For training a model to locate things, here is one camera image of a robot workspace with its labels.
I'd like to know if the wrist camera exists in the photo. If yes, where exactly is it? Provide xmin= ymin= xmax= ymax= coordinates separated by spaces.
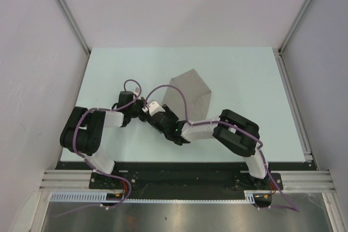
xmin=133 ymin=87 xmax=141 ymax=96
xmin=142 ymin=100 xmax=165 ymax=116

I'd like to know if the aluminium rail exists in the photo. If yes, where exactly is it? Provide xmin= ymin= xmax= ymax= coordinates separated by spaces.
xmin=39 ymin=169 xmax=95 ymax=191
xmin=273 ymin=49 xmax=314 ymax=162

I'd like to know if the right aluminium frame post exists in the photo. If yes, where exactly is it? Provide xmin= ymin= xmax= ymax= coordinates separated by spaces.
xmin=278 ymin=0 xmax=314 ymax=55

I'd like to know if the aluminium frame post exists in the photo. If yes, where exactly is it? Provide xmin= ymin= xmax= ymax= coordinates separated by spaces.
xmin=55 ymin=0 xmax=91 ymax=56
xmin=278 ymin=0 xmax=314 ymax=55

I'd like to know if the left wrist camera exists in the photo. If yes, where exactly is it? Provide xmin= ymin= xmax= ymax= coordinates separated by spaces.
xmin=133 ymin=87 xmax=141 ymax=96

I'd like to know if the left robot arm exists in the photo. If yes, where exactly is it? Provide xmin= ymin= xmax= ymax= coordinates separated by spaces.
xmin=60 ymin=87 xmax=143 ymax=189

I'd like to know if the purple cable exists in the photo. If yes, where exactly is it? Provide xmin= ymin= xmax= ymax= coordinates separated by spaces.
xmin=53 ymin=79 xmax=144 ymax=218
xmin=144 ymin=84 xmax=300 ymax=213

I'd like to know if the front aluminium rail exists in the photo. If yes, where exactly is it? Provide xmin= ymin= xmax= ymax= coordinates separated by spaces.
xmin=39 ymin=169 xmax=95 ymax=191

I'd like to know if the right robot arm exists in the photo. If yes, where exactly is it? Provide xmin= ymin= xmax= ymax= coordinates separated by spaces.
xmin=142 ymin=102 xmax=271 ymax=189

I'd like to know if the light blue cable duct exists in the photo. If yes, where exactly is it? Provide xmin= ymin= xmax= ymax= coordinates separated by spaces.
xmin=49 ymin=191 xmax=255 ymax=204

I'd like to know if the grey cloth napkin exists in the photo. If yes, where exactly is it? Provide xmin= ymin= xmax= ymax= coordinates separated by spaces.
xmin=162 ymin=69 xmax=212 ymax=121

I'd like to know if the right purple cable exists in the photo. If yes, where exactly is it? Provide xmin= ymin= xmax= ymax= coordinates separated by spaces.
xmin=144 ymin=84 xmax=300 ymax=213

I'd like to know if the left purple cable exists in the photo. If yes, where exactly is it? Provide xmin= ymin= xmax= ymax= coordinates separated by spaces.
xmin=53 ymin=79 xmax=144 ymax=218

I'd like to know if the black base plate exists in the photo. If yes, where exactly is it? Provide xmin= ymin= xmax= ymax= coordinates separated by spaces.
xmin=55 ymin=160 xmax=283 ymax=200

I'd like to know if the left aluminium frame post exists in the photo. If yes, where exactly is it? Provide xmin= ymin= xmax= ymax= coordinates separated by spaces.
xmin=55 ymin=0 xmax=91 ymax=56

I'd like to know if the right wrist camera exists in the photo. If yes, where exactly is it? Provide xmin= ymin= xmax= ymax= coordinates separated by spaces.
xmin=142 ymin=100 xmax=165 ymax=116

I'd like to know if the right side aluminium rail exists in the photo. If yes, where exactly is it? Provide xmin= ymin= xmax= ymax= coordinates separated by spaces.
xmin=273 ymin=49 xmax=314 ymax=162

